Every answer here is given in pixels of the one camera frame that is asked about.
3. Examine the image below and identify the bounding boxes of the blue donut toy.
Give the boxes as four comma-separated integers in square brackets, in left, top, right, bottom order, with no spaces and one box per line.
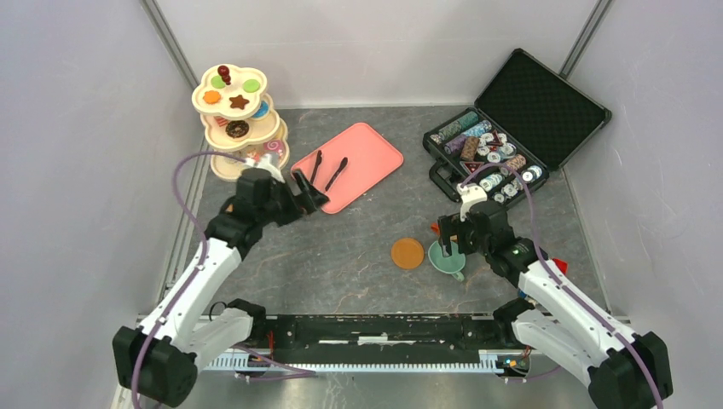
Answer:
[251,101,270,120]

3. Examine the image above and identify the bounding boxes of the pink serving tray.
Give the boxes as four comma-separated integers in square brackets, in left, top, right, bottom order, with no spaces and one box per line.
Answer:
[292,123,404,215]

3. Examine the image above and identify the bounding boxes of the black poker chip case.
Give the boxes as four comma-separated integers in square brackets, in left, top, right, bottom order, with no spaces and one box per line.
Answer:
[422,49,612,208]

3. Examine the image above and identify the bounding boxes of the white cupcake toy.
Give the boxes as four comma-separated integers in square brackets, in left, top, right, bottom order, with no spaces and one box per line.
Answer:
[224,153,244,166]

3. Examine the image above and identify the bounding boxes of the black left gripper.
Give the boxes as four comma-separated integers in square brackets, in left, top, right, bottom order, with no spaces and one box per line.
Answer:
[257,168,327,228]

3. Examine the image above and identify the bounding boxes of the brown star cookie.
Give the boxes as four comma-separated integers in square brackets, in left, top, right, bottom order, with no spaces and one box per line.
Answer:
[229,95,250,110]

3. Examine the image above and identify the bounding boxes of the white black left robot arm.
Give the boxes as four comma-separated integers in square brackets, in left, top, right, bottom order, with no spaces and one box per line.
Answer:
[112,167,329,407]

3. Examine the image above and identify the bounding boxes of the red toy block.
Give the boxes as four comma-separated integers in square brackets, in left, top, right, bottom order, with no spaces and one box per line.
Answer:
[552,258,569,275]

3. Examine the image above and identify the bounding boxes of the pink slice cake toy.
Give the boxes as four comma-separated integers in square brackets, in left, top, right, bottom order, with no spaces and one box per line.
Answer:
[214,116,229,128]

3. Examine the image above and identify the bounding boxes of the orange round coaster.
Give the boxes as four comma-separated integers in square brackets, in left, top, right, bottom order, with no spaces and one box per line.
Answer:
[390,238,425,270]

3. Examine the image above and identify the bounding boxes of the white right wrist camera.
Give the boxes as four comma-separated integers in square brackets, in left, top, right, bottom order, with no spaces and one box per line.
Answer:
[456,183,488,222]

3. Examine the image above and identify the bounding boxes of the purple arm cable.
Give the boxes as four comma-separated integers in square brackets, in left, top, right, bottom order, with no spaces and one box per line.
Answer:
[458,162,668,409]
[130,150,317,409]

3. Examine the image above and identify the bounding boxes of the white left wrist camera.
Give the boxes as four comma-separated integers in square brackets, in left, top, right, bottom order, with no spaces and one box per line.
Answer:
[243,153,285,183]

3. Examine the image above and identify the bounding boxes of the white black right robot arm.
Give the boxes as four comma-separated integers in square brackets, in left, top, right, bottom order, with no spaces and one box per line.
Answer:
[437,201,674,408]

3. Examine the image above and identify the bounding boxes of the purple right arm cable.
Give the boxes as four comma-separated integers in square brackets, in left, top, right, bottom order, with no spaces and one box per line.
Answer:
[458,162,668,409]

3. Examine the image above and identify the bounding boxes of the orange flower cookie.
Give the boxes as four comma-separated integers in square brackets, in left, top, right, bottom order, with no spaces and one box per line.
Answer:
[202,90,223,105]

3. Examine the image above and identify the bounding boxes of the teal green cup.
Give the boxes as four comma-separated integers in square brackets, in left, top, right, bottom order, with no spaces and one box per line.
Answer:
[427,242,466,282]

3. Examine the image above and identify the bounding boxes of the black metal food tongs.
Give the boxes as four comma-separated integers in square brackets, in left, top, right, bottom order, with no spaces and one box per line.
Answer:
[309,150,350,192]

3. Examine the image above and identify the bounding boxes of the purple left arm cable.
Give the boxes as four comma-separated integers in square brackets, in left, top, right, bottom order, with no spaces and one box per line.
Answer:
[130,150,317,409]

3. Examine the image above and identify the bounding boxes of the pink swirl cake toy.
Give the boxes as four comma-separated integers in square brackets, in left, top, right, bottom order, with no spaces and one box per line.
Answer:
[264,140,286,157]

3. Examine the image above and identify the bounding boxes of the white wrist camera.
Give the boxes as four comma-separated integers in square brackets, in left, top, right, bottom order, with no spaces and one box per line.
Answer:
[456,183,488,222]
[243,153,285,183]

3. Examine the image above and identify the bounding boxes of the cream three-tier dessert stand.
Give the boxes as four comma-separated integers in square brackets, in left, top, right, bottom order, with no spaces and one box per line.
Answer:
[192,64,290,181]

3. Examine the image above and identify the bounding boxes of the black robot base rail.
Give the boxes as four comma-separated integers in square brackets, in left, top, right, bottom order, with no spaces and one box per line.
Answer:
[213,314,550,378]

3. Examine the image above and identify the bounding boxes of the green round cookie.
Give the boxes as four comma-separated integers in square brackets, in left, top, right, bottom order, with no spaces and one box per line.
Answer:
[210,75,226,89]
[242,78,262,93]

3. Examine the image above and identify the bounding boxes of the chocolate donut toy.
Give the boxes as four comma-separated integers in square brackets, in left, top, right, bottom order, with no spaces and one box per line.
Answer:
[225,120,250,139]

